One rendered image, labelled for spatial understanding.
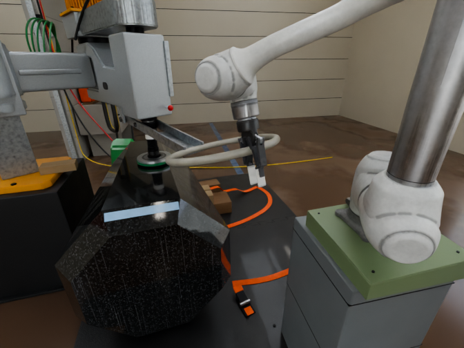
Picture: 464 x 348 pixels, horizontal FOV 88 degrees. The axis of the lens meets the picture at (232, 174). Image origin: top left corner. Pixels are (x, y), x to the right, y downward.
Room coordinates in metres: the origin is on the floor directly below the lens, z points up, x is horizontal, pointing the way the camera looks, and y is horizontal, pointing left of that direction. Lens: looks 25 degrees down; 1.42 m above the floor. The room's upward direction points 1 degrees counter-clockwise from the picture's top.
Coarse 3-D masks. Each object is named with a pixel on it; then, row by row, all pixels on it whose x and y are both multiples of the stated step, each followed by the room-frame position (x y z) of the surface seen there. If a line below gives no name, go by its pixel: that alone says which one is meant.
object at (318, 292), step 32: (320, 256) 0.67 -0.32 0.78; (288, 288) 0.87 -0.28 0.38; (320, 288) 0.64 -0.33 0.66; (352, 288) 0.52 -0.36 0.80; (448, 288) 0.58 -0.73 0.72; (288, 320) 0.83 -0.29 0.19; (320, 320) 0.60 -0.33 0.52; (352, 320) 0.51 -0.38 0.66; (384, 320) 0.53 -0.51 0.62; (416, 320) 0.56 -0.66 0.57
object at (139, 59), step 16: (128, 32) 1.34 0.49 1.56; (112, 48) 1.44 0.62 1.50; (128, 48) 1.33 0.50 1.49; (144, 48) 1.39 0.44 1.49; (160, 48) 1.45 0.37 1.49; (128, 64) 1.32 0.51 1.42; (144, 64) 1.38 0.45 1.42; (160, 64) 1.44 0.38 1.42; (128, 80) 1.34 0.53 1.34; (144, 80) 1.37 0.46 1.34; (160, 80) 1.43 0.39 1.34; (128, 96) 1.36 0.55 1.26; (144, 96) 1.36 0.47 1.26; (160, 96) 1.42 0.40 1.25; (128, 112) 1.39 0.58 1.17; (144, 112) 1.35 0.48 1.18; (160, 112) 1.42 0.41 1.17
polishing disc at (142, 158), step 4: (160, 152) 1.54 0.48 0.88; (164, 152) 1.54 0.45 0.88; (140, 156) 1.46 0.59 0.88; (144, 156) 1.46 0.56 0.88; (160, 156) 1.46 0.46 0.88; (164, 156) 1.46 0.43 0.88; (140, 160) 1.39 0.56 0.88; (144, 160) 1.39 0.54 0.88; (148, 160) 1.39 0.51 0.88; (152, 160) 1.39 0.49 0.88; (156, 160) 1.39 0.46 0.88; (160, 160) 1.39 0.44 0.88; (164, 160) 1.40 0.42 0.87
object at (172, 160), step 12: (204, 144) 1.18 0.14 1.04; (216, 144) 1.19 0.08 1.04; (264, 144) 0.82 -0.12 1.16; (276, 144) 0.89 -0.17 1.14; (168, 156) 0.95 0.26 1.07; (180, 156) 1.05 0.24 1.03; (204, 156) 0.76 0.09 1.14; (216, 156) 0.75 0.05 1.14; (228, 156) 0.75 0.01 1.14; (240, 156) 0.76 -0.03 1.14
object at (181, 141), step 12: (120, 120) 1.54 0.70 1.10; (132, 120) 1.49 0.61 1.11; (156, 120) 1.50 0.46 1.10; (144, 132) 1.39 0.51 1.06; (156, 132) 1.28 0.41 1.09; (168, 132) 1.40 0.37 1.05; (180, 132) 1.31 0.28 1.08; (168, 144) 1.20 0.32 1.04; (180, 144) 1.13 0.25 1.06; (192, 144) 1.24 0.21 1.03
